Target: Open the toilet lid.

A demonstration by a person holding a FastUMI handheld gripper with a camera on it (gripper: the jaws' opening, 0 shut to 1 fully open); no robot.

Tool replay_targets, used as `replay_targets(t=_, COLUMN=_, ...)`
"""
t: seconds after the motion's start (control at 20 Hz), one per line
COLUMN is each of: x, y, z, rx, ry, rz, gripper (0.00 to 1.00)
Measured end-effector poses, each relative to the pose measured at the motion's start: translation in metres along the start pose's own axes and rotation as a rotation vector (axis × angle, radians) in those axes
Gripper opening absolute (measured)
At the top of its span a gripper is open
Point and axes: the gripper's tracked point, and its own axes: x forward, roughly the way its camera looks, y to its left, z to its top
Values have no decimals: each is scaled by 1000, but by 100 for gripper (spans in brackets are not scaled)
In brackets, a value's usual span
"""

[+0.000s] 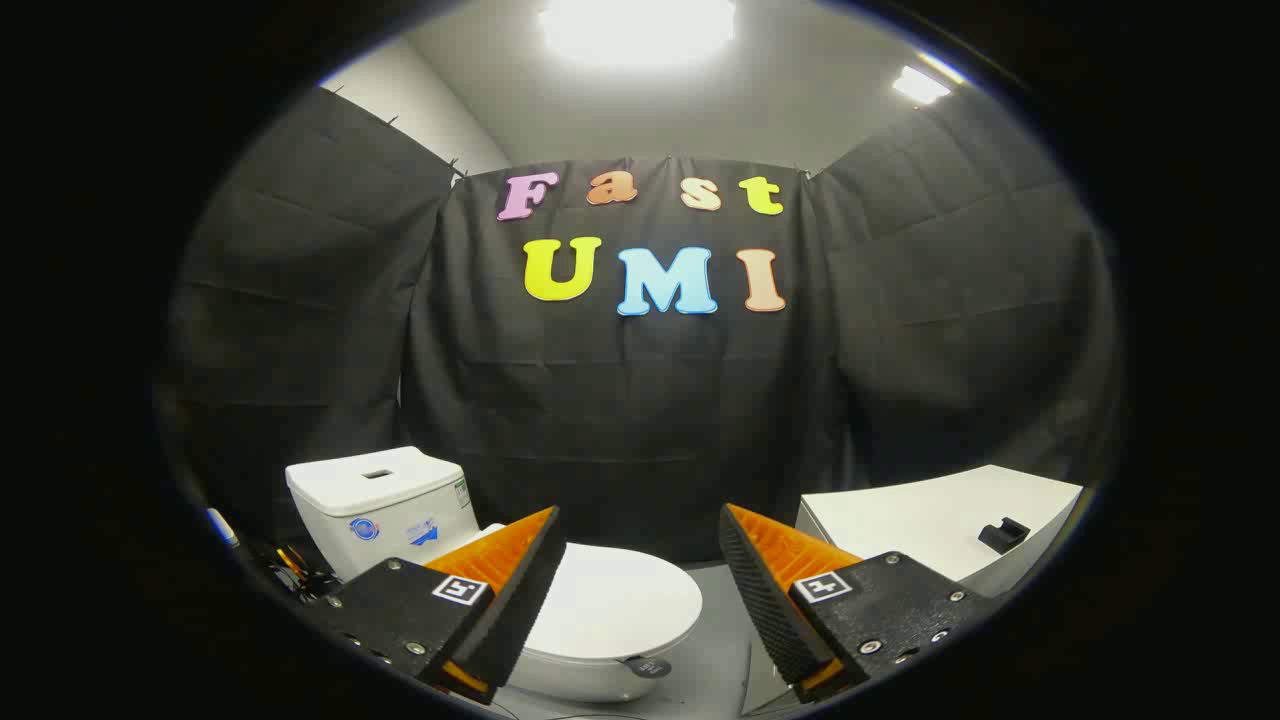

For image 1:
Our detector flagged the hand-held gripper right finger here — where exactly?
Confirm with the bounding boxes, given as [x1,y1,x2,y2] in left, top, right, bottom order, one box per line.
[718,503,991,704]

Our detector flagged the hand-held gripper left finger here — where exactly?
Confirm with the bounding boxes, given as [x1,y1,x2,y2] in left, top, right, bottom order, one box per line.
[318,505,568,706]

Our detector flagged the white toilet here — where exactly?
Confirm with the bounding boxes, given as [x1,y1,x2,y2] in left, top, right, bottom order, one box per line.
[285,446,704,704]

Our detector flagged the white drawer cabinet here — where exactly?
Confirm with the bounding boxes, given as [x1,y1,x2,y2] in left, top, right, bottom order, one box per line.
[795,464,1086,601]

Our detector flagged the black backdrop cloth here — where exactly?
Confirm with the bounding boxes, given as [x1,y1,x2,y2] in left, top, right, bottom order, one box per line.
[155,85,1126,566]

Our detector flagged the small ceiling light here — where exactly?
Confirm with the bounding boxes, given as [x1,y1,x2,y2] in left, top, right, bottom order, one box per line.
[892,52,966,105]

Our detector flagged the large ceiling light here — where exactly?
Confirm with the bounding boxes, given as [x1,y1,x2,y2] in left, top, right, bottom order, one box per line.
[538,0,738,66]

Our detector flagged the tangled cable bundle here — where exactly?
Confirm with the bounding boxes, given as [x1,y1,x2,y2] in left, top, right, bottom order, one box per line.
[262,543,336,601]

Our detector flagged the black plastic bracket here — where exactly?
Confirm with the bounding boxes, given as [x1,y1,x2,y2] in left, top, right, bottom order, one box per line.
[978,518,1031,554]

